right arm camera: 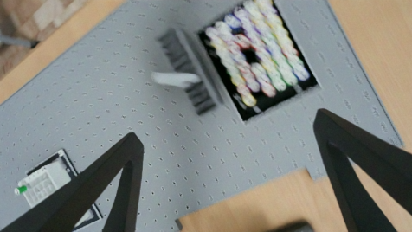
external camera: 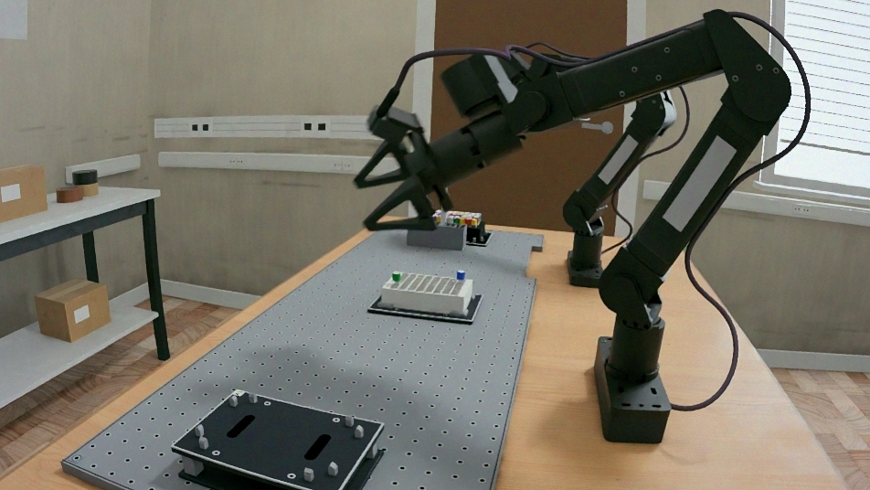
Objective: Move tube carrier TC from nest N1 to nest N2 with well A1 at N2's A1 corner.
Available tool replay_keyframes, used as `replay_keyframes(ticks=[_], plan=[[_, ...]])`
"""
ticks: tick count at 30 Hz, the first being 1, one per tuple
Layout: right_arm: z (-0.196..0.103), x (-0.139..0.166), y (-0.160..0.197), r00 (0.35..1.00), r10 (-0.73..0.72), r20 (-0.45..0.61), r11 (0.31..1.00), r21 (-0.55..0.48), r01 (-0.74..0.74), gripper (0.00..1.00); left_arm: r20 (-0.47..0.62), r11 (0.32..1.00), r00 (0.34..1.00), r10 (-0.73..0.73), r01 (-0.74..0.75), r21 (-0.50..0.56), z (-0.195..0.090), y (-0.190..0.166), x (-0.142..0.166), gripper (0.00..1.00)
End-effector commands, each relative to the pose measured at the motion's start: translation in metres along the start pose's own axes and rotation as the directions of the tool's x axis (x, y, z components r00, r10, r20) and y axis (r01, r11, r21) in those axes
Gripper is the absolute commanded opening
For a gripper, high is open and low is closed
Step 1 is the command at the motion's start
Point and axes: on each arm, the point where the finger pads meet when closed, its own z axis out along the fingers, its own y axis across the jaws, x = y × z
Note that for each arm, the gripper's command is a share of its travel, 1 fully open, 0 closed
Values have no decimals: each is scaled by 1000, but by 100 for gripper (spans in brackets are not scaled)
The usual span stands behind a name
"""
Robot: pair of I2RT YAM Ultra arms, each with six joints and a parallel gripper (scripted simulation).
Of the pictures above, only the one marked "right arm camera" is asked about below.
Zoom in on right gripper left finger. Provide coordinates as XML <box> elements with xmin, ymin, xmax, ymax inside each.
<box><xmin>0</xmin><ymin>132</ymin><xmax>144</xmax><ymax>232</ymax></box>

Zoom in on white grid rack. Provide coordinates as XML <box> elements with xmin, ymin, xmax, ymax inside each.
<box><xmin>17</xmin><ymin>161</ymin><xmax>71</xmax><ymax>208</ymax></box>

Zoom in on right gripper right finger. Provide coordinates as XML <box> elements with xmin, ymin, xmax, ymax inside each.
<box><xmin>312</xmin><ymin>108</ymin><xmax>412</xmax><ymax>232</ymax></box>

